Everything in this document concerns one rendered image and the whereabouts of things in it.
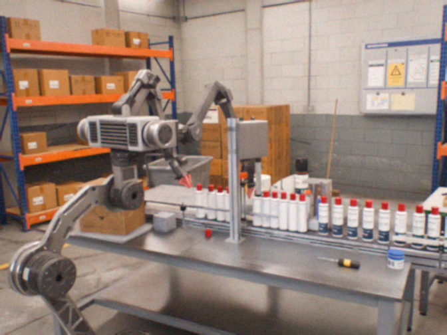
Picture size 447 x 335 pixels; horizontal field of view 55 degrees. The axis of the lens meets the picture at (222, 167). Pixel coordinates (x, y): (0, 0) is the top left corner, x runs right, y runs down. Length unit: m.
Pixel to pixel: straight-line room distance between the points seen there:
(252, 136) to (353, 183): 4.82
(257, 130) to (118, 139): 0.70
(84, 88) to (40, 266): 4.41
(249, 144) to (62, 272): 1.07
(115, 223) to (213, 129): 3.89
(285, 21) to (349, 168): 2.56
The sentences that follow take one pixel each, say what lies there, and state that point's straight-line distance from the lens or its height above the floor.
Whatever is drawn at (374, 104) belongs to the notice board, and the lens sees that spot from 6.58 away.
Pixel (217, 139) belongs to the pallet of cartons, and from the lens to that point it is 6.19.
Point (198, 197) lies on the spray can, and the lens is 2.58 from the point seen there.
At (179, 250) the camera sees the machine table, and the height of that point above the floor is 0.83.
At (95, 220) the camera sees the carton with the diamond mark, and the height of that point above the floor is 0.93.
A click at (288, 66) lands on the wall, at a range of 7.27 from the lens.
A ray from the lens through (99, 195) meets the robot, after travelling 2.19.
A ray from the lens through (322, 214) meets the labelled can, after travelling 2.29.
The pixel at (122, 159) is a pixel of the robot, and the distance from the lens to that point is 2.13.
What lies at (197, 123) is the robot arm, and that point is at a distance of 2.12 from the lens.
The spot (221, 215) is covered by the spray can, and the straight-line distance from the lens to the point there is 2.54.
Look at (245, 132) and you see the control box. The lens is 2.21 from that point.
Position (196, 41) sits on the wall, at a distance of 8.39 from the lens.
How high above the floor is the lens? 1.65
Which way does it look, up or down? 10 degrees down
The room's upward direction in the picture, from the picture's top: 2 degrees counter-clockwise
